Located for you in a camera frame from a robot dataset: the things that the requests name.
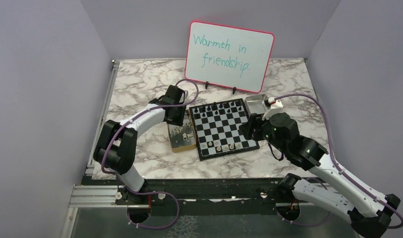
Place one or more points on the gold tin with white pieces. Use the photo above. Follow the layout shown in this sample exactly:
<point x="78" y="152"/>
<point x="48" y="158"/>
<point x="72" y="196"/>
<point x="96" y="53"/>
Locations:
<point x="182" y="138"/>

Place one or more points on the empty silver metal tin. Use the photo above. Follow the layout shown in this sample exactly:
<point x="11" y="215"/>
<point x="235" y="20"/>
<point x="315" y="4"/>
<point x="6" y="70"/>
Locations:
<point x="257" y="104"/>

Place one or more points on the black and white chessboard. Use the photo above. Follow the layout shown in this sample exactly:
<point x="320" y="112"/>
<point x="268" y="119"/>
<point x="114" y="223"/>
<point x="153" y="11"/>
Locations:
<point x="220" y="121"/>

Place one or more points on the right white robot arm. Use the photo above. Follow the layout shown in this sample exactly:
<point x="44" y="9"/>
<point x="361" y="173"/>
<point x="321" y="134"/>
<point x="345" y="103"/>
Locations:
<point x="368" y="211"/>

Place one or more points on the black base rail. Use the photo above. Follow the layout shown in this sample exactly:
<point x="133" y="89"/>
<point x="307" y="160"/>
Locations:
<point x="199" y="197"/>

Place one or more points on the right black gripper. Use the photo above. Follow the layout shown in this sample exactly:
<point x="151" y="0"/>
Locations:
<point x="255" y="121"/>

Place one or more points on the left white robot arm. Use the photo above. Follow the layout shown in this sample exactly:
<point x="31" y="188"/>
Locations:
<point x="116" y="146"/>

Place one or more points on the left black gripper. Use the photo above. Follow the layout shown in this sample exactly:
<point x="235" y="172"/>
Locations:
<point x="179" y="121"/>

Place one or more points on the white board with pink frame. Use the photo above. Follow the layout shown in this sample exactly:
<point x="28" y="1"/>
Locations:
<point x="228" y="56"/>

